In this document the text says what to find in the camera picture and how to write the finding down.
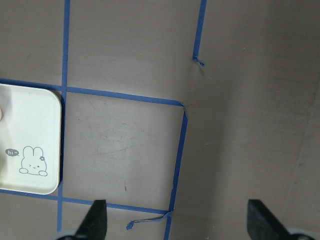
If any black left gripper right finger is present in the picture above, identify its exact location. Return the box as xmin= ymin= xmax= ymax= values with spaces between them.
xmin=246 ymin=199 xmax=294 ymax=240

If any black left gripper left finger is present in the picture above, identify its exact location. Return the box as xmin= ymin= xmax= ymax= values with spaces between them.
xmin=73 ymin=199 xmax=108 ymax=240

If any cream plastic tray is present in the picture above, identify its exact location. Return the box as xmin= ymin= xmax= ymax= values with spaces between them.
xmin=0 ymin=84 xmax=62 ymax=195

